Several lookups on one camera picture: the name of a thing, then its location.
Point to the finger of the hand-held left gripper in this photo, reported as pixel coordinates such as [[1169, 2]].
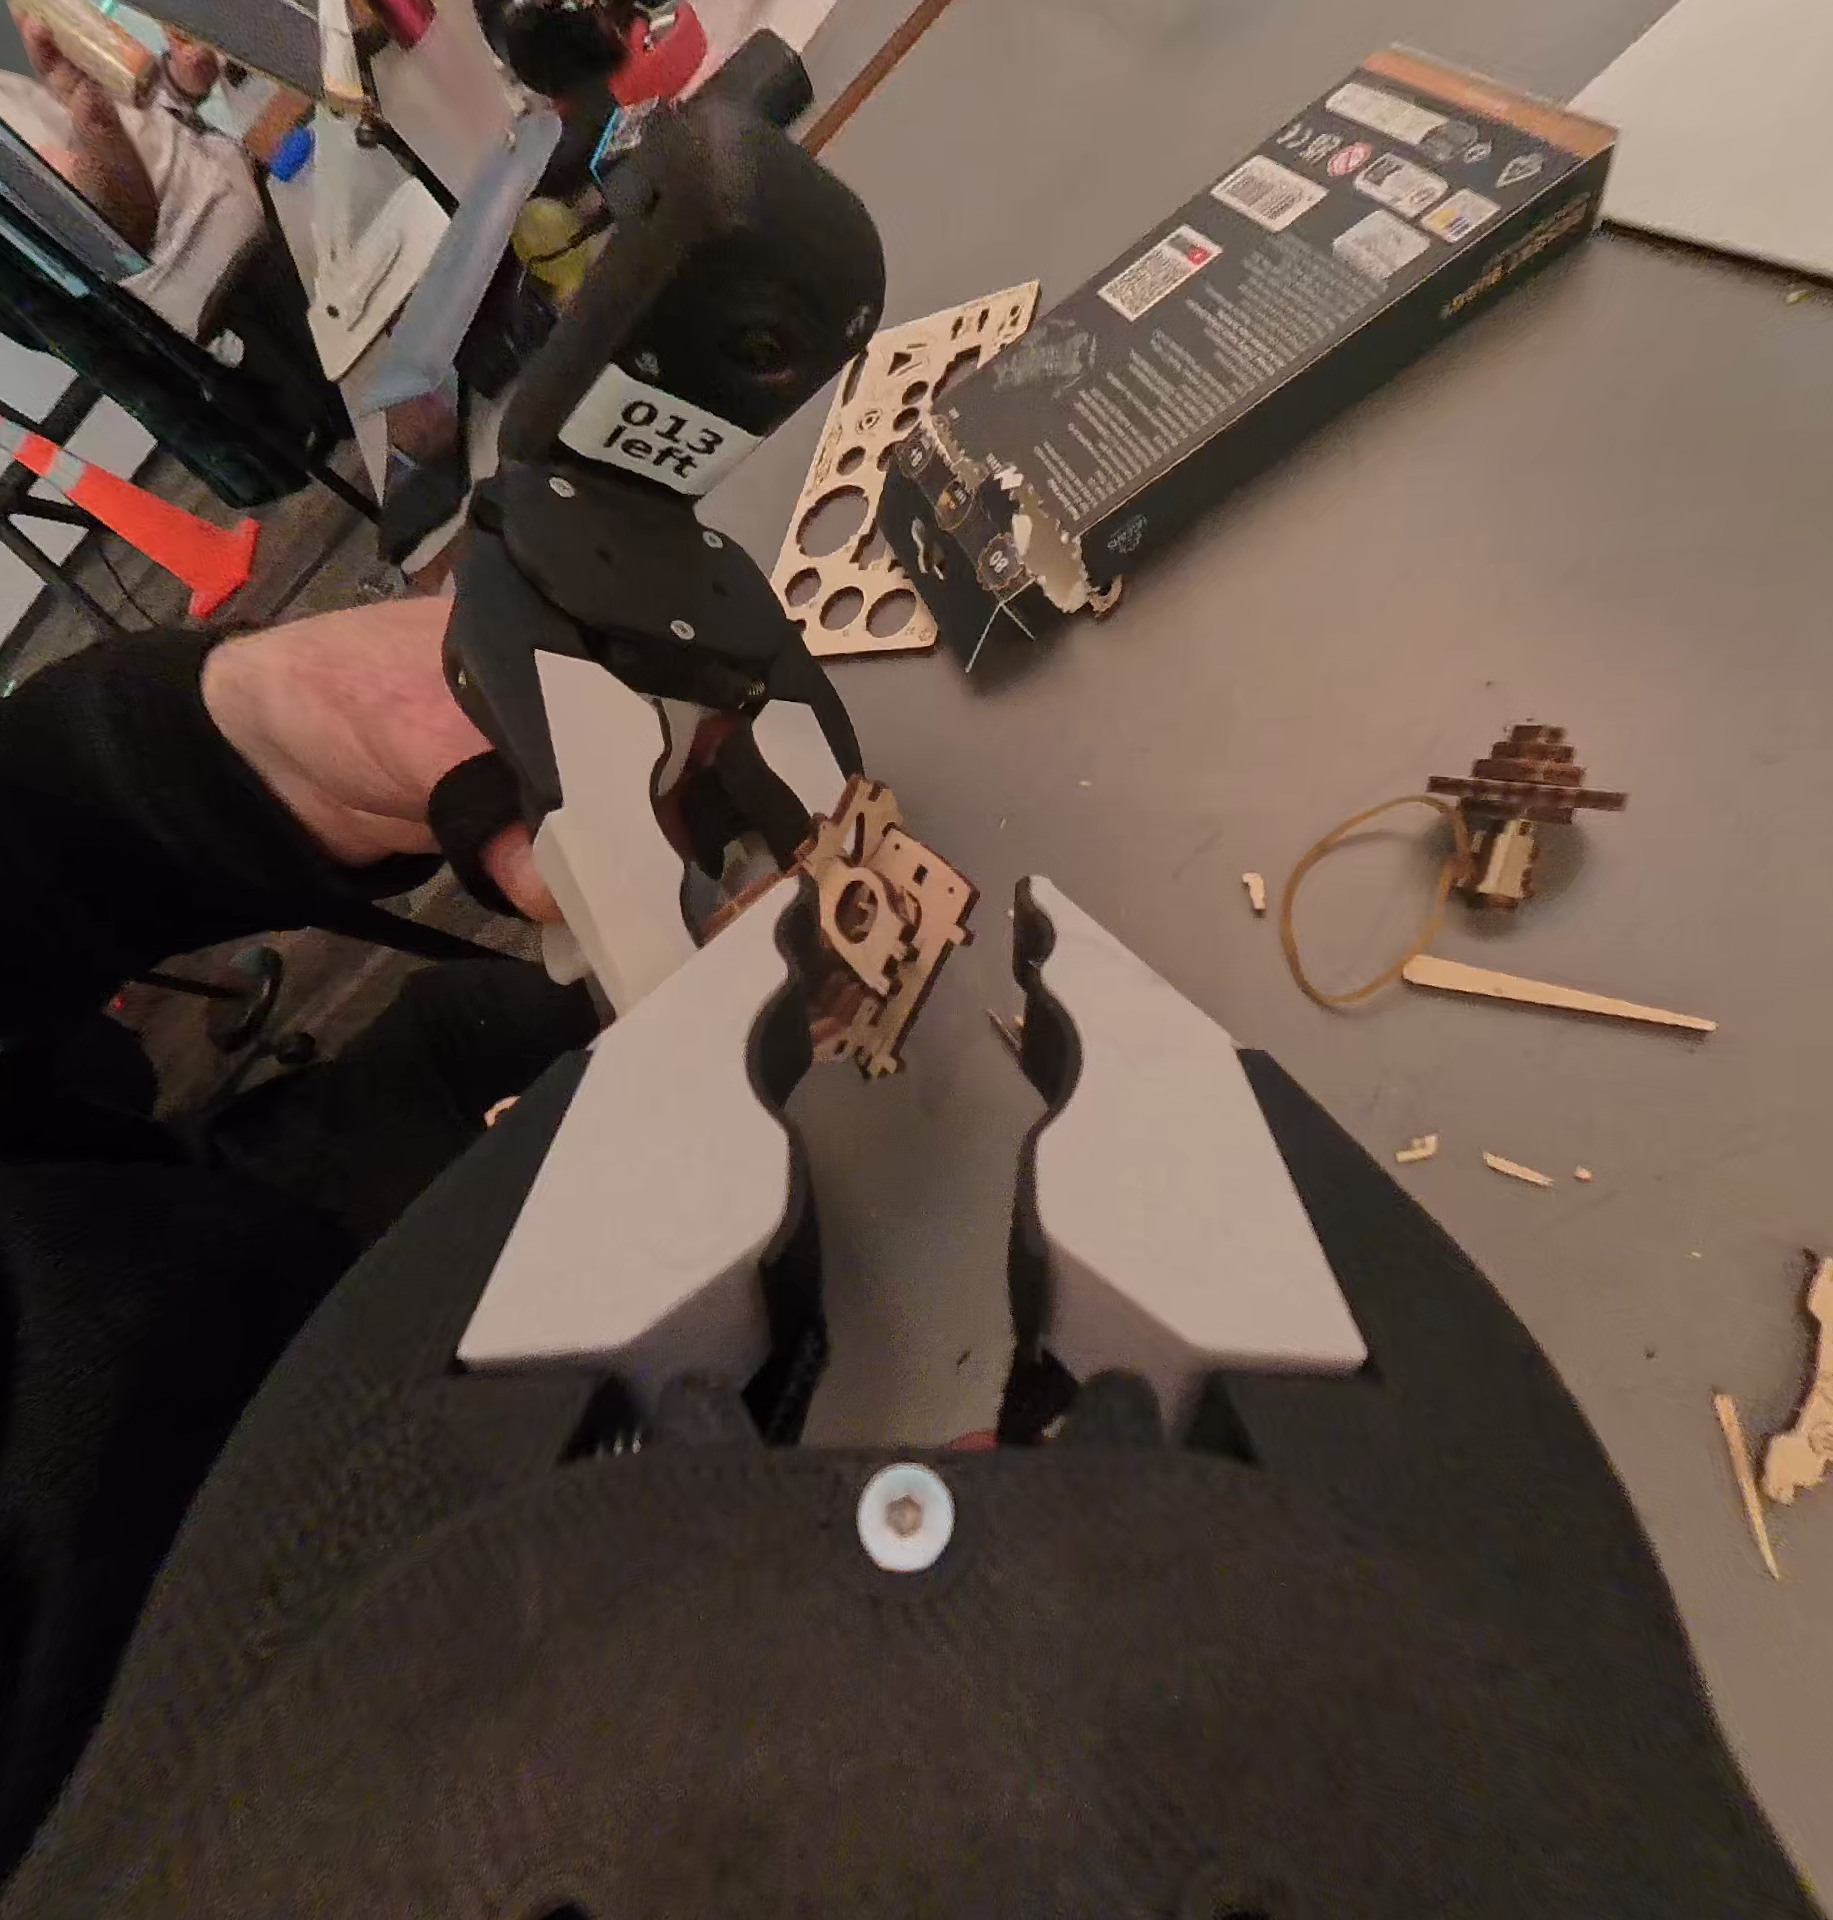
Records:
[[803, 750], [602, 808]]

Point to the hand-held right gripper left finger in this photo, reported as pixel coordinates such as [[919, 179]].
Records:
[[645, 1199]]

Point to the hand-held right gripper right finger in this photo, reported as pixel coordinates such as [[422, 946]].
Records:
[[1188, 1199]]

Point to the wooden buggy model assembly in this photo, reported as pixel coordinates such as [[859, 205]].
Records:
[[869, 914]]

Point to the person's left forearm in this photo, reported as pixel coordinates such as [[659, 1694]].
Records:
[[75, 808]]

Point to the person's left hand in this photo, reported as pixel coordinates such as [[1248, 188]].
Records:
[[332, 720]]

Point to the laser-cut plywood part sheet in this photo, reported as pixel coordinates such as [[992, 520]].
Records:
[[857, 497]]

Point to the tan rubber band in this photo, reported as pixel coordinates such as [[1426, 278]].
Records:
[[1294, 930]]

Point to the wooden piece with cross mark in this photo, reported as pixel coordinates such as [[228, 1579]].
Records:
[[1102, 597]]

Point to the pointed pale wooden stick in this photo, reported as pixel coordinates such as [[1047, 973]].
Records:
[[1532, 996]]

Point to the orange-red plastic item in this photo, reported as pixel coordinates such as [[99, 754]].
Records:
[[153, 526]]

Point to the person's dark clothing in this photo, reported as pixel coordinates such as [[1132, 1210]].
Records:
[[104, 1348]]

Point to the thin wooden sliver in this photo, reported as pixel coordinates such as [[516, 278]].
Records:
[[1747, 1476]]

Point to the black cardboard box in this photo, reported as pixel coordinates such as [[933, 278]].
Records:
[[1276, 332]]

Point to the curved notched wooden strip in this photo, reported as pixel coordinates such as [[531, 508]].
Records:
[[1832, 1397]]

